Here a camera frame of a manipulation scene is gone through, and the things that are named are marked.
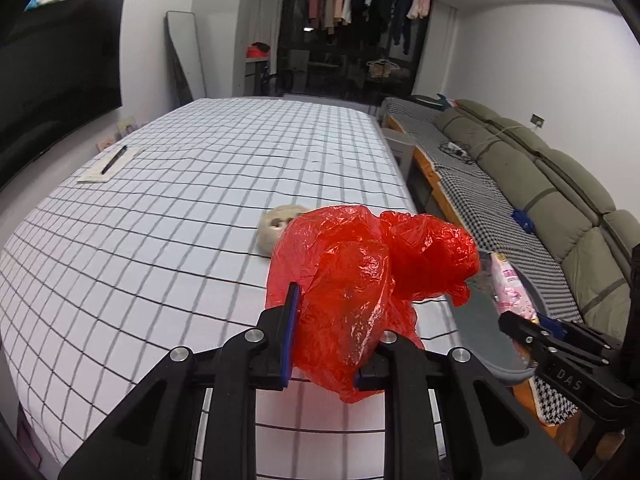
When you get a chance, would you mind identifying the pink snack wrapper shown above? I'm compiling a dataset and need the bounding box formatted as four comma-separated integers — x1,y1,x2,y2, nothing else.
490,252,539,323

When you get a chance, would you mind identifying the red plastic bag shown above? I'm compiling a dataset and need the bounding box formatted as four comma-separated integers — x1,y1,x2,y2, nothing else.
266,205,480,403

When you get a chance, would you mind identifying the grey perforated trash basket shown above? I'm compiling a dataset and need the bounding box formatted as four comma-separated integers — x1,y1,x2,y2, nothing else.
449,249,536,386

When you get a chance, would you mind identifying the olive green sofa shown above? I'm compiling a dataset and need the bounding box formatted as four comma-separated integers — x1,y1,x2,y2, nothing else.
435,101,639,338

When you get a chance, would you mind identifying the blue clip on sofa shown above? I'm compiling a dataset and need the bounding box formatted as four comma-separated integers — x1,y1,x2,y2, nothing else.
512,209,536,234

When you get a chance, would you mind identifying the checkered white tablecloth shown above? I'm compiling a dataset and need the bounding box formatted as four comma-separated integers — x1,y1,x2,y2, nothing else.
1,98,412,470

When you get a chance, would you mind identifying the grey plastic stool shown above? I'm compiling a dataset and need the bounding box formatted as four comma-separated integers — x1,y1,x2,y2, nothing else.
382,128,416,181

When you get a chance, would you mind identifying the beige plush toy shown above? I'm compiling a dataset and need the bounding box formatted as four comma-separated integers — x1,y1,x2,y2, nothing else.
257,205,308,256

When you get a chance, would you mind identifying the black pen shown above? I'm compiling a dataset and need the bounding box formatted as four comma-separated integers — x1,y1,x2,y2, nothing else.
100,145,128,174

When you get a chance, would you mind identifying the white notepad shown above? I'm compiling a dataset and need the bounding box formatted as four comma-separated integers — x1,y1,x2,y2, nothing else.
76,145,143,183

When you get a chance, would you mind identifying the leaning white mirror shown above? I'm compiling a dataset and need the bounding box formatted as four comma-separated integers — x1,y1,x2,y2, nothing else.
165,11,206,106

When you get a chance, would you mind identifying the black television screen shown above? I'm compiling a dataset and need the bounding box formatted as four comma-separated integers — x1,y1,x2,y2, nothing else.
1,0,125,185

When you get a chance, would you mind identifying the red item on shelf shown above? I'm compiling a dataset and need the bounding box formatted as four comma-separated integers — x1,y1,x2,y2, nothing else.
246,42,270,60

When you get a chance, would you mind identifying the wall power socket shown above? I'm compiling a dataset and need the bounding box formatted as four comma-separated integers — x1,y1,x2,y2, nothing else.
530,114,544,128

